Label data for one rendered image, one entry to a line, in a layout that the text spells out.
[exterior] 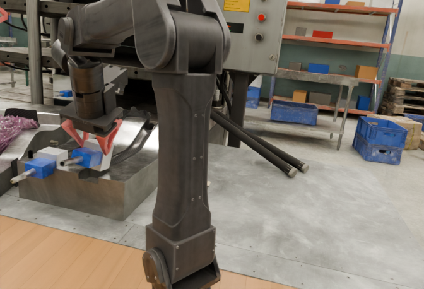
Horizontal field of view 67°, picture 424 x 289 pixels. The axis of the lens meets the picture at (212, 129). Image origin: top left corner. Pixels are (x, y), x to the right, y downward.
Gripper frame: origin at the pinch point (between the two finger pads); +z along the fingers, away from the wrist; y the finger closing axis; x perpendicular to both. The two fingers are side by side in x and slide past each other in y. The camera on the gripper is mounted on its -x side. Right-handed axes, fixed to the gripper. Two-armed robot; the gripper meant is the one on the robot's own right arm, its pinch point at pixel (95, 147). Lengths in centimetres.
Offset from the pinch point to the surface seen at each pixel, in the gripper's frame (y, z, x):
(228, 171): -24.7, 23.2, -29.5
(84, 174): 2.3, 7.1, 1.8
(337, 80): -93, 118, -341
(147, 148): -3.4, 11.8, -16.9
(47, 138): 28.2, 18.0, -15.2
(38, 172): 9.3, 4.6, 7.1
